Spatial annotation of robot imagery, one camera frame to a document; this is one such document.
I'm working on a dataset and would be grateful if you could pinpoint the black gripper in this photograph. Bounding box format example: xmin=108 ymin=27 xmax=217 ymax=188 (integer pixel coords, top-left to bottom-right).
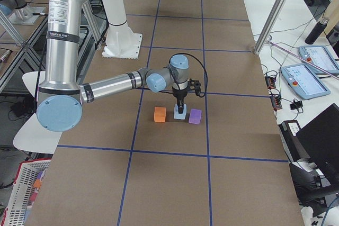
xmin=172 ymin=88 xmax=188 ymax=114

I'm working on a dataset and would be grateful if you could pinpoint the light blue foam block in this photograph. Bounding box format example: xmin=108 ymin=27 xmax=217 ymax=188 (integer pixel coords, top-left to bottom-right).
xmin=174 ymin=104 xmax=187 ymax=120

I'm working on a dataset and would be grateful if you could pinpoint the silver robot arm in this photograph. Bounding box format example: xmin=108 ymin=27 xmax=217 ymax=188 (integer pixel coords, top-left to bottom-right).
xmin=36 ymin=0 xmax=190 ymax=132

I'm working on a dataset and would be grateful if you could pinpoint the purple foam block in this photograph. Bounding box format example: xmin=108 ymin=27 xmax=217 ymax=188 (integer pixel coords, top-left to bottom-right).
xmin=189 ymin=109 xmax=202 ymax=125

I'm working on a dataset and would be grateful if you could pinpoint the orange foam block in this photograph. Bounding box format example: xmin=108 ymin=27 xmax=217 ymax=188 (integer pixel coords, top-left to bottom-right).
xmin=154 ymin=107 xmax=166 ymax=123

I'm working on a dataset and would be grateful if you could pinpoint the reacher grabber stick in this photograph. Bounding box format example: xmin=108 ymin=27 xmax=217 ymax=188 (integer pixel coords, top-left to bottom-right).
xmin=268 ymin=41 xmax=338 ymax=80

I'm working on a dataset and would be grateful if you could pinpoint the blue teach pendant near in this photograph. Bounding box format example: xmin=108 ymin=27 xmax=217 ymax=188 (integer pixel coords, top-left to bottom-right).
xmin=281 ymin=64 xmax=331 ymax=100

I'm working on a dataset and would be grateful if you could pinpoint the blue teach pendant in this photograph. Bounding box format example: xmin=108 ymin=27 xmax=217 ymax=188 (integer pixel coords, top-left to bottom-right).
xmin=281 ymin=64 xmax=331 ymax=100
xmin=299 ymin=46 xmax=338 ymax=75

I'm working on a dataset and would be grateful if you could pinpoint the black laptop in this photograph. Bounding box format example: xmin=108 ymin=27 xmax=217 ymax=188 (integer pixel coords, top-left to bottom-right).
xmin=297 ymin=103 xmax=338 ymax=184

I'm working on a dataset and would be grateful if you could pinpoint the blue teach pendant far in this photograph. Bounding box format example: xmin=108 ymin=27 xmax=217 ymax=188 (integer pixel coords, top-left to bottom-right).
xmin=299 ymin=46 xmax=338 ymax=75

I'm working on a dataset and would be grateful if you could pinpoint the white plastic chair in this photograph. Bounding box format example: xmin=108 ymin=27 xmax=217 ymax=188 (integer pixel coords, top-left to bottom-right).
xmin=13 ymin=71 xmax=62 ymax=154

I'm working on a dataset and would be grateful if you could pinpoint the black water bottle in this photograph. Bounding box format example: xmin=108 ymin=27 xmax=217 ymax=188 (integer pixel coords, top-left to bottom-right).
xmin=305 ymin=17 xmax=329 ymax=44

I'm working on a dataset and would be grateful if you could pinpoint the white perforated basket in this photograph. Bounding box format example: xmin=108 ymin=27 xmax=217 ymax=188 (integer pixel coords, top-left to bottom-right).
xmin=1 ymin=158 xmax=51 ymax=225

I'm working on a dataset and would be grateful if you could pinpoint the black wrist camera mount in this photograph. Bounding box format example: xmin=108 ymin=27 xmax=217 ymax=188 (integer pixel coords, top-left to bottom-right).
xmin=189 ymin=79 xmax=201 ymax=97

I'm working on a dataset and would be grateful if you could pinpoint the black camera cable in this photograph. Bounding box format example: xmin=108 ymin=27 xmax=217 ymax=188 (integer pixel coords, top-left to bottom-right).
xmin=142 ymin=52 xmax=209 ymax=98

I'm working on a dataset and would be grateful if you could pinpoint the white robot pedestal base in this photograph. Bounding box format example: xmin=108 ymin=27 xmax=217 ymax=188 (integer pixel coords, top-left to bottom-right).
xmin=102 ymin=0 xmax=142 ymax=59

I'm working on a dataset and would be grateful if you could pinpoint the aluminium frame post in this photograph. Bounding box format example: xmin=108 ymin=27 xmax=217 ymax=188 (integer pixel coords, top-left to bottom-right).
xmin=253 ymin=0 xmax=286 ymax=55

